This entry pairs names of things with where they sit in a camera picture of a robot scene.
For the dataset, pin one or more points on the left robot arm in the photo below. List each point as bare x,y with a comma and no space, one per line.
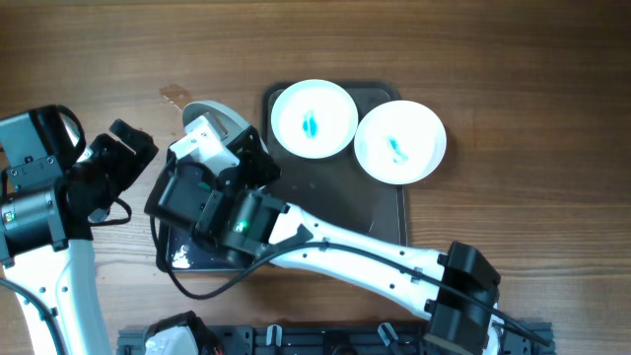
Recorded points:
56,190

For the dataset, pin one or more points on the small black water tray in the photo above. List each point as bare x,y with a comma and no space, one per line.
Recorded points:
172,251

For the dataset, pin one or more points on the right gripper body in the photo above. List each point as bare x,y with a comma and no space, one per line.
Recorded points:
254,170

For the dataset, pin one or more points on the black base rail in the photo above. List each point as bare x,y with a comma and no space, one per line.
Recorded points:
312,340

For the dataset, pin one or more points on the white plate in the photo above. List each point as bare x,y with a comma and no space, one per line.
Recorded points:
400,142
194,109
314,119

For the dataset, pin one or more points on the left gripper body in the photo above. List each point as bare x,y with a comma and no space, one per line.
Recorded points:
112,168

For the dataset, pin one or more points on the large brown serving tray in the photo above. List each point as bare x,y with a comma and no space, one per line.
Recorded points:
335,189

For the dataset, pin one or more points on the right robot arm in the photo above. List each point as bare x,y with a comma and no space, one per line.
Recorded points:
455,292

